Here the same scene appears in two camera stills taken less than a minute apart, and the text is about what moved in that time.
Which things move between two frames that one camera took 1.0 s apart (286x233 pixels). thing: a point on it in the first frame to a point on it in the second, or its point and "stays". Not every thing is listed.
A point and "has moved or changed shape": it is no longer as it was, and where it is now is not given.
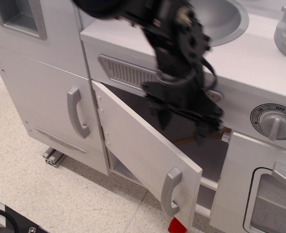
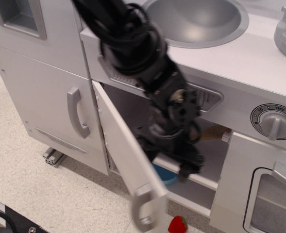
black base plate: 24,224 stays
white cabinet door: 147,148 has moved or changed shape
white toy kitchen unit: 76,82 stays
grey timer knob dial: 276,121 stays
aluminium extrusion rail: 53,157 stays
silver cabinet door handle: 168,206 to 148,208
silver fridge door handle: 73,95 stays
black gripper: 188,97 to 182,150
